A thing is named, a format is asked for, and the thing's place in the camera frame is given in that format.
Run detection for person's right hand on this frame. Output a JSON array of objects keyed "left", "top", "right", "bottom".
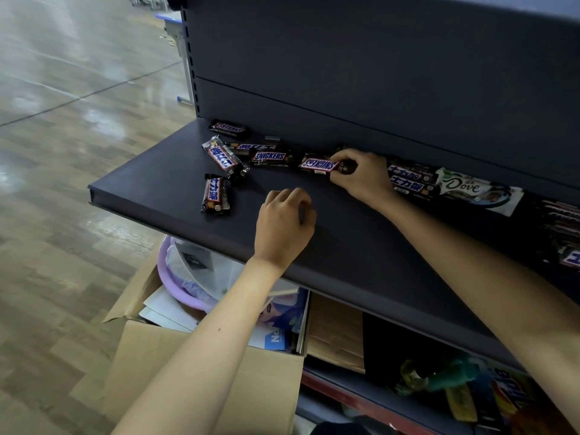
[{"left": 329, "top": 148, "right": 401, "bottom": 214}]

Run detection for person's left hand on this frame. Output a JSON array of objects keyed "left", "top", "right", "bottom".
[{"left": 250, "top": 187, "right": 317, "bottom": 278}]

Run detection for pile of Snickers bars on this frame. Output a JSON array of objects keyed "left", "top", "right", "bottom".
[{"left": 201, "top": 134, "right": 251, "bottom": 179}]

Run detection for Dove bar blue white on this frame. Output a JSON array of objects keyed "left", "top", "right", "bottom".
[{"left": 434, "top": 167, "right": 525, "bottom": 218}]

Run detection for dark grey metal shelf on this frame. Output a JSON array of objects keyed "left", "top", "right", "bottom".
[{"left": 88, "top": 0, "right": 580, "bottom": 435}]

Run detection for person's left forearm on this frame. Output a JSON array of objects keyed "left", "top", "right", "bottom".
[{"left": 111, "top": 260, "right": 284, "bottom": 435}]

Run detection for person's right forearm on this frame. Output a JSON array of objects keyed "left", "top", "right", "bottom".
[{"left": 380, "top": 194, "right": 580, "bottom": 433}]

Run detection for person's black trousers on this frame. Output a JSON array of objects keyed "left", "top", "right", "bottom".
[{"left": 310, "top": 420, "right": 372, "bottom": 435}]

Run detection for clear plastic bag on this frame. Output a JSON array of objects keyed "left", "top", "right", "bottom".
[{"left": 165, "top": 239, "right": 248, "bottom": 304}]

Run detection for blue printed package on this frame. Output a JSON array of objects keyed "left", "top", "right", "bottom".
[{"left": 248, "top": 287, "right": 311, "bottom": 354}]

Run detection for flat cardboard piece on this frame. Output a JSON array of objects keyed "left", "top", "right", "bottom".
[{"left": 306, "top": 292, "right": 367, "bottom": 375}]

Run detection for purple plastic basin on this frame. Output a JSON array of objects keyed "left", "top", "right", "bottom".
[{"left": 157, "top": 235, "right": 218, "bottom": 314}]

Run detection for white paper sheet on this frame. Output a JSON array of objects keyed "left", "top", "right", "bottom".
[{"left": 138, "top": 285, "right": 200, "bottom": 334}]

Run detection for cardboard box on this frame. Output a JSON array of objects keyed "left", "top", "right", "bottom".
[{"left": 101, "top": 237, "right": 307, "bottom": 435}]

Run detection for teal plastic bottle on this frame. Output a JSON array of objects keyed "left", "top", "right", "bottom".
[{"left": 425, "top": 357, "right": 481, "bottom": 393}]

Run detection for grey school desk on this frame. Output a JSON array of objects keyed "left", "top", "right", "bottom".
[{"left": 153, "top": 11, "right": 198, "bottom": 107}]

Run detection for yellow plastic bottle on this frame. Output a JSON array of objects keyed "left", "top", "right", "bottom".
[{"left": 443, "top": 384, "right": 479, "bottom": 424}]

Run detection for dark blue carton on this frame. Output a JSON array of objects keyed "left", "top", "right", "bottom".
[{"left": 471, "top": 371, "right": 504, "bottom": 427}]

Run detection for orange blue detergent bag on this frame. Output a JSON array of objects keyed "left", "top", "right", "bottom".
[{"left": 491, "top": 366, "right": 538, "bottom": 415}]

